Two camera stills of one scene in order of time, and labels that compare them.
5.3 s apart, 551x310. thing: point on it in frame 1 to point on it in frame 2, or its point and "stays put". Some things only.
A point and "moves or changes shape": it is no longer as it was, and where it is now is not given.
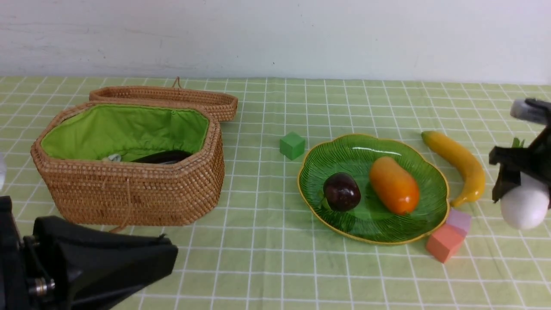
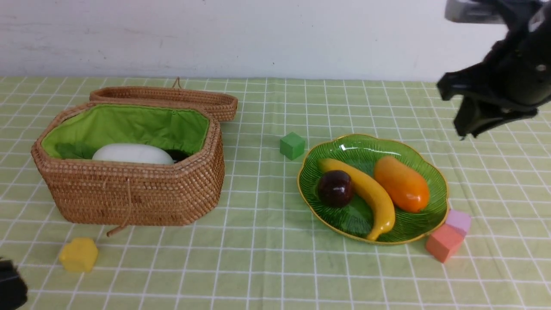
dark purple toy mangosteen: (342, 191) moves or changes shape
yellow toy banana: (475, 190) to (384, 218)
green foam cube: (292, 145) stays put
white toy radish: (526, 207) to (134, 152)
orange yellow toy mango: (395, 187) moves or changes shape
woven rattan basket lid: (224, 105) stays put
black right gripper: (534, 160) to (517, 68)
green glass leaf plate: (369, 221) stays put
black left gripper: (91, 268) to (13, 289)
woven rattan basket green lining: (130, 163) stays put
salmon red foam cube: (444, 243) stays put
